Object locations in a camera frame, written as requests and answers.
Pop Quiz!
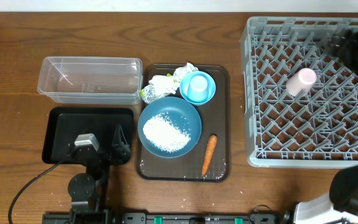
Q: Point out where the pile of white rice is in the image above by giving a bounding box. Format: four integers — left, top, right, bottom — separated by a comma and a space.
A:
142, 113, 191, 153

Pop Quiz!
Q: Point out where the pink white cup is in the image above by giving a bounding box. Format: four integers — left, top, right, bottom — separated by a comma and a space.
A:
286, 68, 317, 96

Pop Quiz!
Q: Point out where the dark blue plate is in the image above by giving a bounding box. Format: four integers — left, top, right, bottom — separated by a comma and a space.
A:
138, 96, 202, 159

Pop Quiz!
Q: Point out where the light blue bowl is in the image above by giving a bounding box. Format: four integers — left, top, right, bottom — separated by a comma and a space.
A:
180, 71, 216, 106

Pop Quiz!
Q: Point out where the light blue cup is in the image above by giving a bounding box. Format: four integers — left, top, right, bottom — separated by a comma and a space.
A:
187, 75, 209, 103

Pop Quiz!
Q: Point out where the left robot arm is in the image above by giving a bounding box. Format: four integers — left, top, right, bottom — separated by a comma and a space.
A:
68, 124, 131, 223

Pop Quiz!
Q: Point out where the grey dishwasher rack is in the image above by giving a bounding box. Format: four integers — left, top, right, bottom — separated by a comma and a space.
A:
240, 16, 358, 169

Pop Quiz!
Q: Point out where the black plastic tray bin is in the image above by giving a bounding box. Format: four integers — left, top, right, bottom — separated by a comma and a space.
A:
42, 107, 134, 164

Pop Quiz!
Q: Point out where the crumpled foil wrapper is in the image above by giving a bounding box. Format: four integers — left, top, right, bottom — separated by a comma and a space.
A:
140, 75, 180, 104

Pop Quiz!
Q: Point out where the clear plastic bin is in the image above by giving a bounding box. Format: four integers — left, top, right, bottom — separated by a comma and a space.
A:
37, 56, 143, 105

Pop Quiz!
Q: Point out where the orange carrot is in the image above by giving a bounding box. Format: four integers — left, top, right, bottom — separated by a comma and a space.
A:
201, 134, 218, 175

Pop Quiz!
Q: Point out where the crumpled white paper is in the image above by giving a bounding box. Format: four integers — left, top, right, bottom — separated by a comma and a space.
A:
173, 63, 198, 83

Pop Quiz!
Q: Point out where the brown serving tray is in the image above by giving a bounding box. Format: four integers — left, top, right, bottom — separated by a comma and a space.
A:
135, 65, 230, 182

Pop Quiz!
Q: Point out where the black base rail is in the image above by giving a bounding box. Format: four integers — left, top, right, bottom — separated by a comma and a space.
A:
42, 213, 282, 224

